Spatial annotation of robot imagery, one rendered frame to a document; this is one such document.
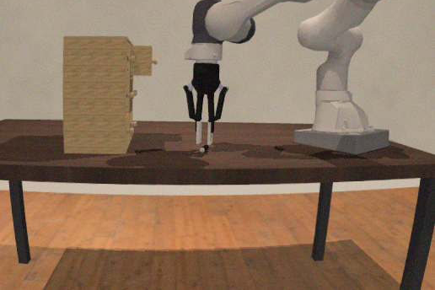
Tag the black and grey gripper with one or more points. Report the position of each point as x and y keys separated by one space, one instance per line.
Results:
x=205 y=81

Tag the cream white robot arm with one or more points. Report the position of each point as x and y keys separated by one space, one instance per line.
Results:
x=227 y=21

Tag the tan wooden chest of drawers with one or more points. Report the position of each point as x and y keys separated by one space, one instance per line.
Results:
x=94 y=94

